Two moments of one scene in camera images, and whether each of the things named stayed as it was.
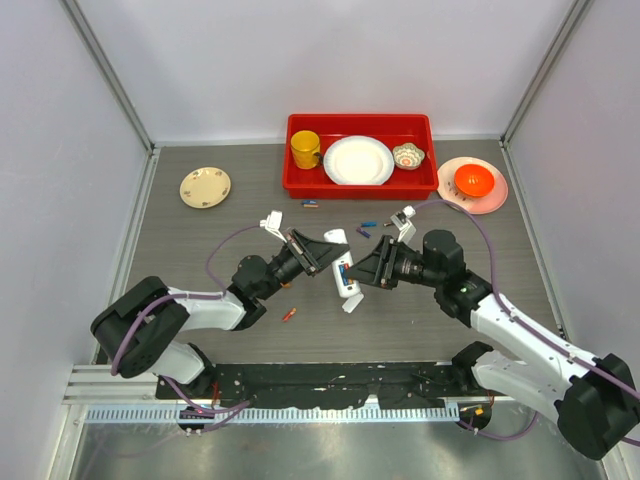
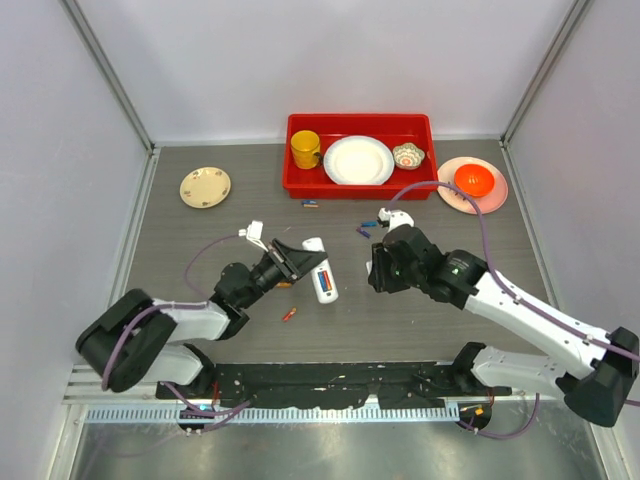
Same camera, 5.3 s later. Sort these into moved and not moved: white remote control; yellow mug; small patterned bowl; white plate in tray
Moved: white remote control
Not moved: white plate in tray; yellow mug; small patterned bowl
